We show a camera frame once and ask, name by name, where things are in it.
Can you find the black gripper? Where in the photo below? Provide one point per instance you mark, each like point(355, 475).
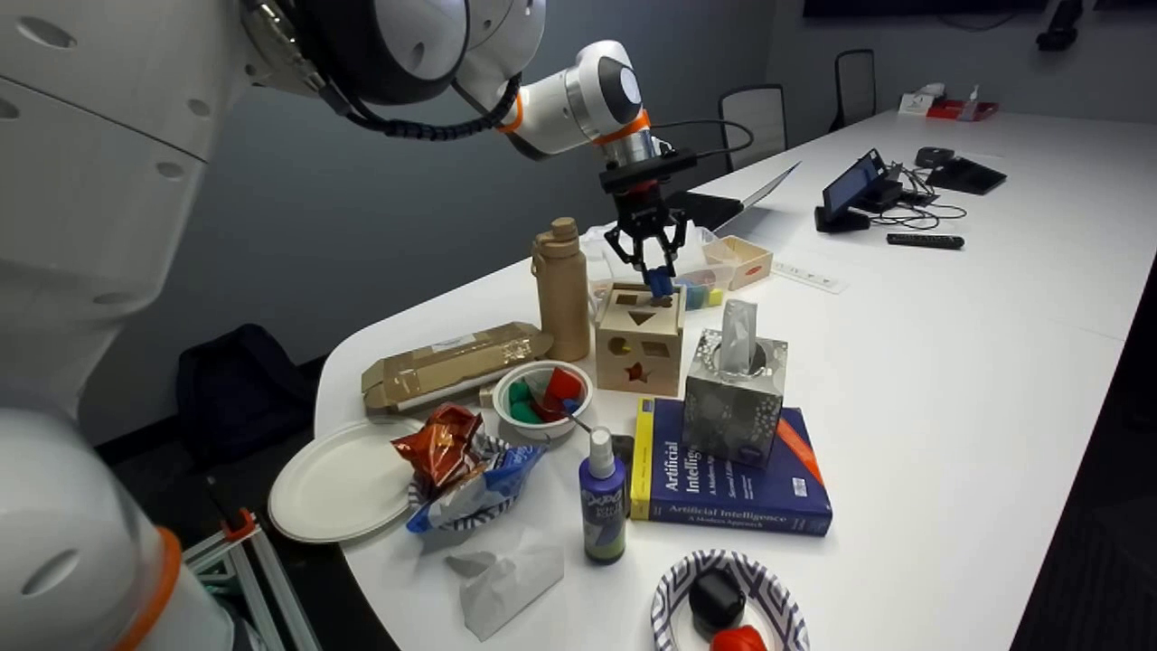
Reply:
point(650, 200)

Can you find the blue flower-shaped block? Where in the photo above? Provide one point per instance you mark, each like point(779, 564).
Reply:
point(658, 286)

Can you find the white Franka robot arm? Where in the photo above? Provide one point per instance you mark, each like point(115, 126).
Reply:
point(579, 97)

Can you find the wooden shape sorter box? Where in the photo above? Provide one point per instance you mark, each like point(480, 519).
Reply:
point(637, 356)

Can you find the red block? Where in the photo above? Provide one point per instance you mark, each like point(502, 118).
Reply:
point(563, 393)

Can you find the grey tissue box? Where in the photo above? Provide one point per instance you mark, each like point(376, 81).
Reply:
point(728, 398)

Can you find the green block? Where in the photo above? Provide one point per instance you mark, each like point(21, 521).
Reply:
point(522, 402)

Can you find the white bowl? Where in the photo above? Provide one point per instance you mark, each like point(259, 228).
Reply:
point(545, 427)

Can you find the brown cardboard box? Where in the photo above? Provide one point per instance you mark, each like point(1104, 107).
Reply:
point(446, 362)

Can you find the small white box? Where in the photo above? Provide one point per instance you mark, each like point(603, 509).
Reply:
point(923, 98)

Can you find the striped bowl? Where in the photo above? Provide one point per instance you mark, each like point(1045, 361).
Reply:
point(784, 607)

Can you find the tan wooden bottle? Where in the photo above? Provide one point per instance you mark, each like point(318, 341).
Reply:
point(563, 302)

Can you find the black office chair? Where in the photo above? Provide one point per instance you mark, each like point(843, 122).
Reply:
point(752, 129)
point(855, 85)

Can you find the tablet on stand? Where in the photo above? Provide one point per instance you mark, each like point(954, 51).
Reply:
point(855, 181)

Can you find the blue Artificial Intelligence book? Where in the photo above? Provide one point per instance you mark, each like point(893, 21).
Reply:
point(726, 491)

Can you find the purple spray bottle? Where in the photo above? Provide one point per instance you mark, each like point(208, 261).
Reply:
point(603, 509)

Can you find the blue chip bag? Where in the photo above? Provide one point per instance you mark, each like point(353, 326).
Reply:
point(502, 470)

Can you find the slim black remote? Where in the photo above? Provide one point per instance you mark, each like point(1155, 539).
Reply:
point(928, 239)

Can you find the red chip bag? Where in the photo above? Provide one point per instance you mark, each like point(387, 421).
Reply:
point(440, 447)

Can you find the black flat device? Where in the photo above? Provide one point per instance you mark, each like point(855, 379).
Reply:
point(964, 176)

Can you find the small red item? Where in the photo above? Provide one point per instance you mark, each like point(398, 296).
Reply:
point(964, 111)

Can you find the black object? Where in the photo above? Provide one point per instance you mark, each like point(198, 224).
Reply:
point(716, 599)

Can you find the clear plastic bag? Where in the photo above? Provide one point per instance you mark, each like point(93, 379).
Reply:
point(508, 584)

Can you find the white plate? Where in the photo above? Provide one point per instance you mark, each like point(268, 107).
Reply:
point(336, 491)

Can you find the red object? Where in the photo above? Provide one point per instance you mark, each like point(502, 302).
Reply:
point(738, 639)

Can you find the black bag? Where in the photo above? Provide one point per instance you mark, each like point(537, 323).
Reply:
point(240, 398)

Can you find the grey tripod with orange joint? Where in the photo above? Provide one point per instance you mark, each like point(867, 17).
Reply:
point(259, 579)

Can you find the wall TV monitor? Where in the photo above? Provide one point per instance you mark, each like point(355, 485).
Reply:
point(915, 4)

